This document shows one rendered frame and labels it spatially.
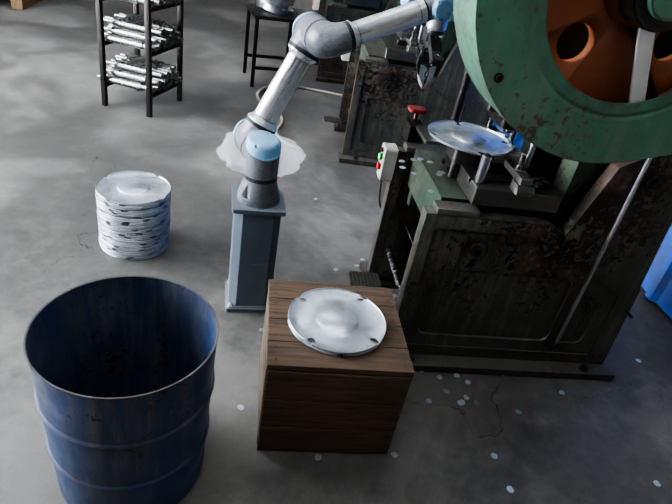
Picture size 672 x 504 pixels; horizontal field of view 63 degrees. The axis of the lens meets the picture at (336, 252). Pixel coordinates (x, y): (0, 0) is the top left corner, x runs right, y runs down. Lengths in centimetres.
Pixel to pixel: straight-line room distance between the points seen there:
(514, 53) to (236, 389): 128
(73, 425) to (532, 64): 129
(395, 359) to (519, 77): 79
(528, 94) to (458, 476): 111
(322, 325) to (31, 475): 86
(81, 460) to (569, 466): 143
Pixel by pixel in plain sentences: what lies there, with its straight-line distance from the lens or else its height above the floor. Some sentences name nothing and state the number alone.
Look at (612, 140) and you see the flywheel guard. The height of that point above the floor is 99.
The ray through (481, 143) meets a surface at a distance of 193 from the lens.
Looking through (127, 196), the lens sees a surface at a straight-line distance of 236.
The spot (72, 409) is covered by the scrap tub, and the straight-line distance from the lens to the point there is 130.
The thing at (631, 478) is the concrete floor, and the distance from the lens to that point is 213.
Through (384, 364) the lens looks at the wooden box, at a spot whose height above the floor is 35.
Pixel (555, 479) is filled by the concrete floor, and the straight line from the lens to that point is 197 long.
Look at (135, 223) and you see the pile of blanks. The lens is 234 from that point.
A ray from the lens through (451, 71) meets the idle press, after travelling 351.
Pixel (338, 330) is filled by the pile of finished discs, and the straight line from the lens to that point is 159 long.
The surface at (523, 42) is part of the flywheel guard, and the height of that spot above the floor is 118.
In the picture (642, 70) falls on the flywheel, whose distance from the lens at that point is 159.
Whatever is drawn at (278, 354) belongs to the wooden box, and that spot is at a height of 35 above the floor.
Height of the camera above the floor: 139
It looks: 32 degrees down
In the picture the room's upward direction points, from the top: 11 degrees clockwise
